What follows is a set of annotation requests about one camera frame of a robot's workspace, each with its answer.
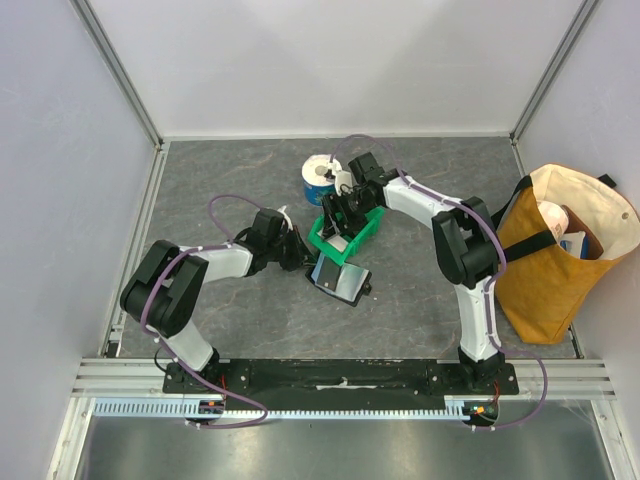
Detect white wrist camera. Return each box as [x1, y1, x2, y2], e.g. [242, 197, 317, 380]
[323, 160, 354, 196]
[277, 205, 294, 232]

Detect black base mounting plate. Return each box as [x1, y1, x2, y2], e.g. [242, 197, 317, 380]
[162, 359, 519, 402]

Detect aluminium frame post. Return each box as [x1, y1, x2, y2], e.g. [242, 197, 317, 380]
[509, 0, 601, 147]
[70, 0, 164, 149]

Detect left aluminium frame post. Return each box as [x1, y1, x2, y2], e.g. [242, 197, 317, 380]
[70, 0, 164, 149]

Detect items inside tote bag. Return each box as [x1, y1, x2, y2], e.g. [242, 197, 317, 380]
[537, 201, 604, 260]

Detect stack of white cards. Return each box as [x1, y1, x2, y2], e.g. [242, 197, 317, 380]
[320, 235, 349, 256]

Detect right aluminium frame post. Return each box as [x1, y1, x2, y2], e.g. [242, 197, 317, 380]
[509, 0, 601, 147]

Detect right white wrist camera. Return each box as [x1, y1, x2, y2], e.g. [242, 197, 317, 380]
[323, 160, 354, 196]

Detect mustard canvas tote bag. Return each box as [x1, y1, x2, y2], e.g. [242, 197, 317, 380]
[492, 164, 639, 344]

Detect toilet paper roll blue wrapper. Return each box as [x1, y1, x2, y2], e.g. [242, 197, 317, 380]
[301, 154, 342, 207]

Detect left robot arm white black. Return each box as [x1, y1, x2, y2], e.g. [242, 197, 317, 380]
[119, 208, 316, 393]

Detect green plastic bin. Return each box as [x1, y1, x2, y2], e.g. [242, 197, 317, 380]
[307, 207, 385, 266]

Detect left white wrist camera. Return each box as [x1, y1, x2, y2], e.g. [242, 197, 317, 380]
[277, 205, 294, 232]

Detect black VIP card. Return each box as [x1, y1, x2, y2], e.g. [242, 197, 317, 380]
[311, 253, 341, 291]

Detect black leather card holder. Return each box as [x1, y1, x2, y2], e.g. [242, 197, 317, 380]
[306, 263, 372, 307]

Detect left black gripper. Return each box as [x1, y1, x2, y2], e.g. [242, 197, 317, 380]
[266, 225, 319, 272]

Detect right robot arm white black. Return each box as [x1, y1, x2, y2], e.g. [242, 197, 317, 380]
[321, 153, 506, 394]

